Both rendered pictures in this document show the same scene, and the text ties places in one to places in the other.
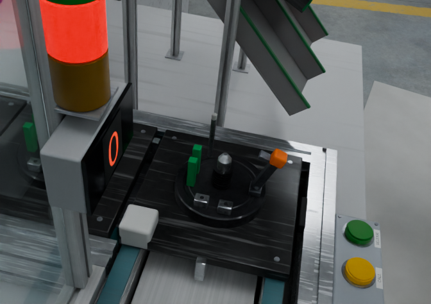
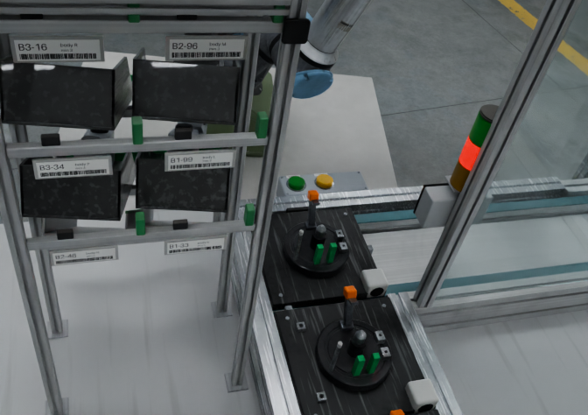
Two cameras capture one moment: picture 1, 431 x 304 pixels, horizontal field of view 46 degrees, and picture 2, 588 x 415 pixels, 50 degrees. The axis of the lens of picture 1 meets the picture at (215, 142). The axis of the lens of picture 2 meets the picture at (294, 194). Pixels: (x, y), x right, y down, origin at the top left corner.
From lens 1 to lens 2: 134 cm
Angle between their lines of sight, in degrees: 79
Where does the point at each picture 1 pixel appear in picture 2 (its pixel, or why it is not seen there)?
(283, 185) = (284, 221)
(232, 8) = (235, 203)
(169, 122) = (258, 310)
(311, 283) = (345, 200)
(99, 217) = (383, 305)
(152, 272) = not seen: hidden behind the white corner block
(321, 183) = not seen: hidden behind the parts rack
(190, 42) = (13, 404)
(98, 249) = (398, 301)
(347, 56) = not seen: outside the picture
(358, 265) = (324, 180)
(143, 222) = (377, 273)
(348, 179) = (199, 218)
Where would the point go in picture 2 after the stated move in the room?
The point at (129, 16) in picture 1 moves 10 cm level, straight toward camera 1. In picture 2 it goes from (252, 297) to (302, 275)
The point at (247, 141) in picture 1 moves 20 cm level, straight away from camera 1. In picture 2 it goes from (243, 255) to (146, 267)
